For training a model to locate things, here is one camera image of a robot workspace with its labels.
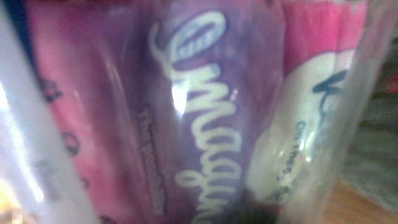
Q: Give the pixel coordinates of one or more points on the grey plastic shopping basket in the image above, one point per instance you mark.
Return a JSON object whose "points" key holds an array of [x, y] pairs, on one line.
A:
{"points": [[371, 165]]}

